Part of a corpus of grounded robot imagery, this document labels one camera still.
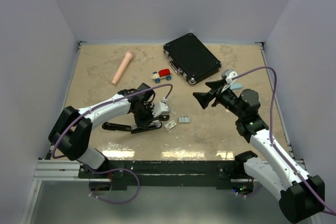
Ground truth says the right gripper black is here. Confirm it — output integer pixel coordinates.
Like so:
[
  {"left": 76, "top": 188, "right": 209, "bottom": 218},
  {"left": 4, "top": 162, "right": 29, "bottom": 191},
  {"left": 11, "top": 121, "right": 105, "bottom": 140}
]
[{"left": 193, "top": 79, "right": 245, "bottom": 119}]

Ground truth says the light blue stapler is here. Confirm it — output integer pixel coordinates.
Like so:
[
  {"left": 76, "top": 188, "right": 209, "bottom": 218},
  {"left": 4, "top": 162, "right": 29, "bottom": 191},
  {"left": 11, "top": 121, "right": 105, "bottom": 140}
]
[{"left": 230, "top": 83, "right": 243, "bottom": 92}]

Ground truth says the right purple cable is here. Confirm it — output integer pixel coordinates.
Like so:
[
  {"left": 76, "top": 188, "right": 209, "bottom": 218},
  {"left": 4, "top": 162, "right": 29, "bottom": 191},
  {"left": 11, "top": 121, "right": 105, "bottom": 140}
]
[{"left": 232, "top": 66, "right": 336, "bottom": 216}]

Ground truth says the aluminium frame rail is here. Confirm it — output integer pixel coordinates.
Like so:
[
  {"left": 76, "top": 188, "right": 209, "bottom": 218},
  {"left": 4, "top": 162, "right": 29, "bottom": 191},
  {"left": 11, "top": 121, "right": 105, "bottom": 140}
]
[{"left": 33, "top": 160, "right": 81, "bottom": 182}]

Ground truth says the white staple box sleeve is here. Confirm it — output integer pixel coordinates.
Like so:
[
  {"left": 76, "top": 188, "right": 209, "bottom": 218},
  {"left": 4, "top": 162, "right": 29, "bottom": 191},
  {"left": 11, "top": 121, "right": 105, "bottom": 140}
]
[{"left": 164, "top": 120, "right": 177, "bottom": 131}]

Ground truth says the black metal-edged briefcase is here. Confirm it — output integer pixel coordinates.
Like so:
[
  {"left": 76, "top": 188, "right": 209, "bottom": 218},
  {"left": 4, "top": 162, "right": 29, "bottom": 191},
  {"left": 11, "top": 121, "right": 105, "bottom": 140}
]
[{"left": 163, "top": 33, "right": 222, "bottom": 86}]

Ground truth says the pink plastic flashlight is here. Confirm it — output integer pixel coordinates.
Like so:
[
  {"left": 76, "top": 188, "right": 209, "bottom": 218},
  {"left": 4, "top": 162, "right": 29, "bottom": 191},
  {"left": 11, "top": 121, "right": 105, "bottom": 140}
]
[{"left": 111, "top": 51, "right": 133, "bottom": 85}]

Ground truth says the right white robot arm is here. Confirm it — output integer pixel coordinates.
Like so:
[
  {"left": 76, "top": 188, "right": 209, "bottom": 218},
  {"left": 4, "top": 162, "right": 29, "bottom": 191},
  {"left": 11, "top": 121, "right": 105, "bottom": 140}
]
[{"left": 193, "top": 80, "right": 325, "bottom": 223}]

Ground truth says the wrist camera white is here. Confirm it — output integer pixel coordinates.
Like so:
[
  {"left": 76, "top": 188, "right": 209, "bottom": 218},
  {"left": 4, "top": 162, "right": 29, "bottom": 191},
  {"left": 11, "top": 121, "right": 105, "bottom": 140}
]
[
  {"left": 152, "top": 98, "right": 171, "bottom": 117},
  {"left": 221, "top": 69, "right": 238, "bottom": 84}
]

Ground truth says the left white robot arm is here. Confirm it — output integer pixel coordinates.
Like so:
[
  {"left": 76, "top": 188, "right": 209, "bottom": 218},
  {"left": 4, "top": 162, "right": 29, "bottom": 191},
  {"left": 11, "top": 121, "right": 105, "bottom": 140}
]
[{"left": 48, "top": 83, "right": 168, "bottom": 178}]

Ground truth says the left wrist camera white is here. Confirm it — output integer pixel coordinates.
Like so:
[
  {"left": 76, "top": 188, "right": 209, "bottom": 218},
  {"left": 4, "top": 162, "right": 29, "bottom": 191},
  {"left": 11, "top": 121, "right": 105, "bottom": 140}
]
[{"left": 152, "top": 98, "right": 171, "bottom": 117}]

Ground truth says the red white toy car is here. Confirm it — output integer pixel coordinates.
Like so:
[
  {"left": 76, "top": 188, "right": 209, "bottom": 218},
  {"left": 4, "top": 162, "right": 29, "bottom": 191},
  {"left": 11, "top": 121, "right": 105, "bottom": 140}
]
[{"left": 151, "top": 69, "right": 172, "bottom": 83}]

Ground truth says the staple tray with staples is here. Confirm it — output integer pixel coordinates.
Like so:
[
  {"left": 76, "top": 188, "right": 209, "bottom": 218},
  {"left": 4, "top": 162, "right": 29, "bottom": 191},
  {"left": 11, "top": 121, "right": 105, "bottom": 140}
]
[{"left": 178, "top": 116, "right": 191, "bottom": 123}]

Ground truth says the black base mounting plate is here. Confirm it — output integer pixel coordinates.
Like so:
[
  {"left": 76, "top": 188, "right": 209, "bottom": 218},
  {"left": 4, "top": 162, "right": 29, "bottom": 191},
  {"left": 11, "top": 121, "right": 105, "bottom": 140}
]
[{"left": 78, "top": 159, "right": 266, "bottom": 191}]

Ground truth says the black stapler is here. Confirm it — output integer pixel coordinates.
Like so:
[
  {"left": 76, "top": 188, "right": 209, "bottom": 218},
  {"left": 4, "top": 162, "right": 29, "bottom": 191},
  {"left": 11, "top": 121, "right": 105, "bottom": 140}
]
[{"left": 102, "top": 115, "right": 170, "bottom": 134}]

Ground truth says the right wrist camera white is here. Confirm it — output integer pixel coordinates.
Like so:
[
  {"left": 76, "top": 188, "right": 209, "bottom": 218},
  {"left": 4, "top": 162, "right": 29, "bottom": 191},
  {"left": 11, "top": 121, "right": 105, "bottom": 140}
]
[{"left": 221, "top": 69, "right": 238, "bottom": 84}]

